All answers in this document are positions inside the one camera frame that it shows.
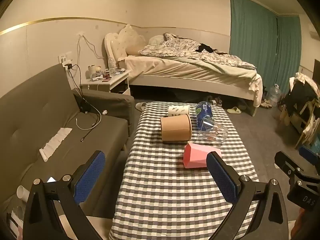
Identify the beige slipper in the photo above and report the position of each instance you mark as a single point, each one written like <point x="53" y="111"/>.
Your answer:
<point x="140" y="106"/>

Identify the white paper cup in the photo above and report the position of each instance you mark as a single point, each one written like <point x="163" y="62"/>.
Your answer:
<point x="23" y="193"/>

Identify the brown cup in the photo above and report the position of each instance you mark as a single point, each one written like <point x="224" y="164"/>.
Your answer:
<point x="176" y="130"/>

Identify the black clothing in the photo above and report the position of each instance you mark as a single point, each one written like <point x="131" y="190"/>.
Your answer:
<point x="206" y="48"/>

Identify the pair of shoes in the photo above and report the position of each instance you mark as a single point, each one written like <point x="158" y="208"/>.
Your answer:
<point x="214" y="101"/>
<point x="265" y="104"/>

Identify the clear plastic bottle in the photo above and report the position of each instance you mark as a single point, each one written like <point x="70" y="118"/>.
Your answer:
<point x="111" y="65"/>

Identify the green slipper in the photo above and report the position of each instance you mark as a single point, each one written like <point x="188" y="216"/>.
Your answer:
<point x="233" y="110"/>

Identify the white leaf-print cup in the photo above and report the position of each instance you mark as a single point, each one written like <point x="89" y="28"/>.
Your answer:
<point x="178" y="110"/>

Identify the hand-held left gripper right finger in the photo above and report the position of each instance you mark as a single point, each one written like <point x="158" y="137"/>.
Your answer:
<point x="221" y="177"/>

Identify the grey sofa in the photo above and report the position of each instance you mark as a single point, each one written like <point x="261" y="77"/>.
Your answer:
<point x="30" y="110"/>

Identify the large water jug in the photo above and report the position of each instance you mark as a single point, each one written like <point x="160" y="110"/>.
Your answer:
<point x="273" y="96"/>

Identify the white folded paper towel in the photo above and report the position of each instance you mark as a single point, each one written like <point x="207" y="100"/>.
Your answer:
<point x="55" y="141"/>

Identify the white pillow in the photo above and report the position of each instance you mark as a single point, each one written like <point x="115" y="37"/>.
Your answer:
<point x="156" y="40"/>

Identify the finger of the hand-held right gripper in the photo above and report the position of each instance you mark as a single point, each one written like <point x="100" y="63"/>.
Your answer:
<point x="311" y="155"/>
<point x="287" y="163"/>

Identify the white bed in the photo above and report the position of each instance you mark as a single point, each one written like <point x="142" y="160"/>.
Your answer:
<point x="190" y="73"/>

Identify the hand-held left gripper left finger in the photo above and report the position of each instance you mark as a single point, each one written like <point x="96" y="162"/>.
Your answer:
<point x="88" y="177"/>

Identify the white nightstand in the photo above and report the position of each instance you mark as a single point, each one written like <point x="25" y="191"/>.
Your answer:
<point x="117" y="80"/>

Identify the clear plastic cup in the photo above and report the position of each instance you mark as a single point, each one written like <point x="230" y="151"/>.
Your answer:
<point x="212" y="136"/>

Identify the pink box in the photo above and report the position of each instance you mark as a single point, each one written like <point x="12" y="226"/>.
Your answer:
<point x="195" y="155"/>

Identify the green curtain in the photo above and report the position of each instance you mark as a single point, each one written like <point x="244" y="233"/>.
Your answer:
<point x="252" y="42"/>

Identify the chair with clothes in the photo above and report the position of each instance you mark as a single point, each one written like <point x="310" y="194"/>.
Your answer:
<point x="301" y="95"/>

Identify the wall power socket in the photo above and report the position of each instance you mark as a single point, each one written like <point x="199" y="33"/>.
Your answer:
<point x="65" y="57"/>

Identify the grey checkered tablecloth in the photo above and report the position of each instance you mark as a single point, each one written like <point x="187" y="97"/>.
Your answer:
<point x="162" y="192"/>

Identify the floral blanket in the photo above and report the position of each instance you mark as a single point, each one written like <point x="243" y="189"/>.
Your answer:
<point x="180" y="48"/>

